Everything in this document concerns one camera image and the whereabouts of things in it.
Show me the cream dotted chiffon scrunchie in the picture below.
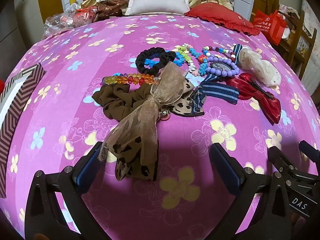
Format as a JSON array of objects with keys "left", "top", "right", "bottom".
[{"left": 238, "top": 46, "right": 281, "bottom": 87}]

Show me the red satin bow clip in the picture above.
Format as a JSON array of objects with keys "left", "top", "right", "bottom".
[{"left": 226, "top": 73, "right": 281, "bottom": 125}]

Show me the tan organza leopard bow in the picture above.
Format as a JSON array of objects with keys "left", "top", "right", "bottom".
[{"left": 98, "top": 62, "right": 185, "bottom": 181}]

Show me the blue striped strap watch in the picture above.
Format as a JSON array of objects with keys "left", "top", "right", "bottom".
[{"left": 187, "top": 44, "right": 242, "bottom": 112}]

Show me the brown fabric scrunchie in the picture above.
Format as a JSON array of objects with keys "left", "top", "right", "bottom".
[{"left": 92, "top": 84, "right": 151, "bottom": 121}]

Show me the purple bead bracelet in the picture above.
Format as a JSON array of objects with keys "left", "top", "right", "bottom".
[{"left": 205, "top": 55, "right": 241, "bottom": 78}]

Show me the multicolour round bead bracelet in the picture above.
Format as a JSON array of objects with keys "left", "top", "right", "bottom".
[{"left": 202, "top": 45, "right": 237, "bottom": 63}]

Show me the amber rainbow bead bracelet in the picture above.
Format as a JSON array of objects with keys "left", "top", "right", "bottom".
[{"left": 100, "top": 73, "right": 156, "bottom": 87}]

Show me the blue bead bracelet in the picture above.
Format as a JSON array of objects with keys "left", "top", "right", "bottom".
[{"left": 144, "top": 50, "right": 186, "bottom": 68}]

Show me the black fabric scrunchie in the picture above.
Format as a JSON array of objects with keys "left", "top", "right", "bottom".
[{"left": 135, "top": 47, "right": 176, "bottom": 76}]

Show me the striped white jewelry box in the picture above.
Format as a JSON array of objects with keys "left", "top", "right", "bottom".
[{"left": 1, "top": 63, "right": 46, "bottom": 198}]

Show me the wooden chair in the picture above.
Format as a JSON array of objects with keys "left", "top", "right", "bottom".
[{"left": 278, "top": 10, "right": 318, "bottom": 80}]

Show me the leopard print bow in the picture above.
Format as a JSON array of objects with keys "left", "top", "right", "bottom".
[{"left": 167, "top": 79, "right": 204, "bottom": 117}]

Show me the red shopping bag right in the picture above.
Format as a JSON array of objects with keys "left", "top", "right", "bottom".
[{"left": 253, "top": 10, "right": 286, "bottom": 46}]

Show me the pink floral bedsheet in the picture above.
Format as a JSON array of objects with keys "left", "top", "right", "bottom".
[{"left": 0, "top": 13, "right": 320, "bottom": 240}]

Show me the red ruffled cushion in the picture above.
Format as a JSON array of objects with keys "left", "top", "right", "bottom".
[{"left": 184, "top": 2, "right": 260, "bottom": 36}]

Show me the clear plastic snack bag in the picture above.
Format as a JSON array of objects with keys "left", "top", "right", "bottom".
[{"left": 43, "top": 0, "right": 99, "bottom": 38}]

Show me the brown patterned blanket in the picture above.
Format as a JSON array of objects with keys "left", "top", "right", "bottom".
[{"left": 94, "top": 0, "right": 130, "bottom": 21}]

